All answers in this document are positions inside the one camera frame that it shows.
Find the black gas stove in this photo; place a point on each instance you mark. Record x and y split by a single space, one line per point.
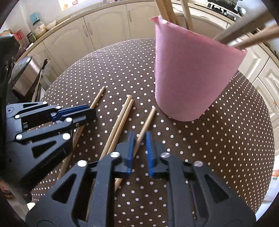
225 7

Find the wooden chopstick in holder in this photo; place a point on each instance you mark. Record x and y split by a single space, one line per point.
162 9
187 15
267 34

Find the wooden chopstick on table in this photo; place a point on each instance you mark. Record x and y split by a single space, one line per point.
115 127
77 135
121 126

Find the glass jar with lid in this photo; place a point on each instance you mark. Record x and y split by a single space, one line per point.
39 28

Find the wooden chopstick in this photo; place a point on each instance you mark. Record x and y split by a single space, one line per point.
121 126
170 12
115 127
187 15
162 9
77 135
143 131
267 34

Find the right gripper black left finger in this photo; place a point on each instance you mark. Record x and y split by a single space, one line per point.
85 195

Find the steel pedal bin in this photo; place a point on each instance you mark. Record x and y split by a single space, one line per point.
25 76

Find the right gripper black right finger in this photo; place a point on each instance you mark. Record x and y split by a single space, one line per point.
195 195

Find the brown polka dot tablecloth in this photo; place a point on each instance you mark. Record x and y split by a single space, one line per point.
234 136

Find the pink cylindrical utensil holder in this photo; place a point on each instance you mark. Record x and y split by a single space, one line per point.
191 70

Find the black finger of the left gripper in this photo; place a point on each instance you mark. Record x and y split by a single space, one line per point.
31 155
24 116

